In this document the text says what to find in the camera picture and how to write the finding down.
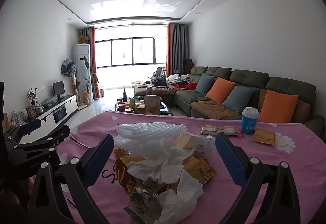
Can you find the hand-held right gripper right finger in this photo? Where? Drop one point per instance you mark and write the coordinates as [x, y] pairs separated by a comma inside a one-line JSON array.
[[229, 160]]

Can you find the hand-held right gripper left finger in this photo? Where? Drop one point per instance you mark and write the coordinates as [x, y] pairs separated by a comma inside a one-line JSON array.
[[99, 160]]

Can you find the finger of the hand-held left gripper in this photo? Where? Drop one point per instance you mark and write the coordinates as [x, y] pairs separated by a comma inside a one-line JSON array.
[[30, 125], [59, 133]]

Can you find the gold foil wrapper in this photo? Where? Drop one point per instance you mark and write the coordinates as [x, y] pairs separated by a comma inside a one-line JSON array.
[[201, 168], [122, 170]]

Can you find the white paper cup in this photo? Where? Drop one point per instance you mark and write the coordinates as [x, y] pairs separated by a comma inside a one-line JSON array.
[[196, 142]]

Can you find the white foam fruit net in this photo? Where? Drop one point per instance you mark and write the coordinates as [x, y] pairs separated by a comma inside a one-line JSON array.
[[150, 131], [132, 142]]

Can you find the white tissue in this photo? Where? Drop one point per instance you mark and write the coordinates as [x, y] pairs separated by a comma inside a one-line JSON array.
[[180, 196], [163, 165]]

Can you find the white ceramic jar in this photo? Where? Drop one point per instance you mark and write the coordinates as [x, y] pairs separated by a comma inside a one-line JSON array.
[[23, 114]]

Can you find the clear wrapped ornament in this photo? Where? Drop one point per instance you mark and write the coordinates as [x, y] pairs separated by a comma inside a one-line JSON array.
[[15, 119]]

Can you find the blue and white porcelain jar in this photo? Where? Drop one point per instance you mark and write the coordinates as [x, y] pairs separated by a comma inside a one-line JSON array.
[[39, 108]]

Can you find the painted wooden vase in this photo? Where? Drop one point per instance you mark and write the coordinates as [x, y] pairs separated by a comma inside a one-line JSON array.
[[6, 123]]

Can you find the blue vase with branches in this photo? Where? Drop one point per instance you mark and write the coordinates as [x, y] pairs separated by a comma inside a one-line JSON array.
[[32, 97]]

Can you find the clear packet with white disc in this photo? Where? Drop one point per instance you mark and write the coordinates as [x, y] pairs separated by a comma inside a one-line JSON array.
[[233, 131]]

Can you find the pink flower printed blanket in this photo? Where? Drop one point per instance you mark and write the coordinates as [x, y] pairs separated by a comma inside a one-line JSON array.
[[254, 175]]

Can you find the white tv cabinet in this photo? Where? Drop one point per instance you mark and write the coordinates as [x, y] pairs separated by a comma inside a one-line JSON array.
[[68, 104]]

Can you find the clear plastic bag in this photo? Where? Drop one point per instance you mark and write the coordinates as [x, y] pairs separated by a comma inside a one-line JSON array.
[[50, 100]]

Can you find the brown snack packet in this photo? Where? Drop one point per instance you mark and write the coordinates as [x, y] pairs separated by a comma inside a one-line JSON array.
[[210, 130]]

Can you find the gold snack packet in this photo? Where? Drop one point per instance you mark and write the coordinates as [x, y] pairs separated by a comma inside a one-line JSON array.
[[262, 137]]

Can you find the blue and white cup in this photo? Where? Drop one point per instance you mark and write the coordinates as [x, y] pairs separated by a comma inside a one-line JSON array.
[[249, 122]]

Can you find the black monitor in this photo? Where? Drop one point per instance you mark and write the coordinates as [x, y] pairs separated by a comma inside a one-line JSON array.
[[58, 87]]

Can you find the tall leafy potted plant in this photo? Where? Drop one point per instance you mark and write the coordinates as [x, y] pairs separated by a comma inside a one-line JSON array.
[[87, 96]]

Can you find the wooden coat stand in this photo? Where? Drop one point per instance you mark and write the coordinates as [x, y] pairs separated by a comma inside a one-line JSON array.
[[75, 88]]

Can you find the large blue cushion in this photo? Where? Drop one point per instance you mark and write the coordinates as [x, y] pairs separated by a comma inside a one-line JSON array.
[[238, 99]]

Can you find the blue patterned cloth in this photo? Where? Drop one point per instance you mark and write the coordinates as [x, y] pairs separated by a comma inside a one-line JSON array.
[[67, 68]]

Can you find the green canister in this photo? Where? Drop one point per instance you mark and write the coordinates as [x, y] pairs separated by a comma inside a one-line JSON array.
[[132, 103]]

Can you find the group of wooden lid jars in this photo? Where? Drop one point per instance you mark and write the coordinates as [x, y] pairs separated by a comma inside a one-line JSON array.
[[138, 106]]

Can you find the dark bottle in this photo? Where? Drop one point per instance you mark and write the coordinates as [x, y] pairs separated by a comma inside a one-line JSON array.
[[124, 95]]

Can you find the orange cushion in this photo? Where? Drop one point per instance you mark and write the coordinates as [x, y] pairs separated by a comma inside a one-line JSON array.
[[277, 106], [220, 90]]

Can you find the white standing air conditioner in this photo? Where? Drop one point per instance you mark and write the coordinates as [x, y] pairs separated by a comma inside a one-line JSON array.
[[77, 60]]

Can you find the brown paper bag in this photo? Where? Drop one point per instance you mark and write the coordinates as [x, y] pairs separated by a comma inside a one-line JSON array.
[[152, 104]]

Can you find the grey and orange curtain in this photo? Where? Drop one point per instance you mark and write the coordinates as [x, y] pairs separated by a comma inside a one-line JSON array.
[[93, 60], [175, 48]]

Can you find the small blue cushion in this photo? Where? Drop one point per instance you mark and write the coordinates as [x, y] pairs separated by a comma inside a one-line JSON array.
[[205, 83]]

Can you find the dark coffee table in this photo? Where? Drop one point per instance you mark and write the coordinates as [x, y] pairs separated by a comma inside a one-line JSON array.
[[165, 109]]

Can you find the red cloth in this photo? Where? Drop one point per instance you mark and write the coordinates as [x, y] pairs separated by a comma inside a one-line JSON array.
[[191, 85]]

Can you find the glass jar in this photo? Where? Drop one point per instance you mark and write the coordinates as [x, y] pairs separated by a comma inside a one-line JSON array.
[[149, 91]]

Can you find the grey green sofa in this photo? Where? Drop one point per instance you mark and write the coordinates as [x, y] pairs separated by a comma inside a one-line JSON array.
[[280, 86]]

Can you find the brown ottoman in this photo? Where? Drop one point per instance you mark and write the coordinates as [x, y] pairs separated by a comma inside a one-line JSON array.
[[163, 91]]

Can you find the small potted plant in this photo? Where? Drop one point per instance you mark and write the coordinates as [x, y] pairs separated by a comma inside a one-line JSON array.
[[82, 40]]

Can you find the pile of white clothes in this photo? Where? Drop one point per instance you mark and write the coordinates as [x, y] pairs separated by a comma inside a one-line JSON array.
[[177, 78]]

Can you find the black clothes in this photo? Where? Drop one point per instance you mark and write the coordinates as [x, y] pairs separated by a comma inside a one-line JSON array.
[[159, 82]]

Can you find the large window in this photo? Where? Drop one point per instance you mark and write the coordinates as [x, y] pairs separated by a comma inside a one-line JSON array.
[[122, 53]]

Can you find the grey office chair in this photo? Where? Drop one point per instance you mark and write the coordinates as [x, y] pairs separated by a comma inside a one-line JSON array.
[[159, 72]]

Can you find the wooden picture frame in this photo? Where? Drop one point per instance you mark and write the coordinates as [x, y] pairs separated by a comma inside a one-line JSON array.
[[31, 111]]

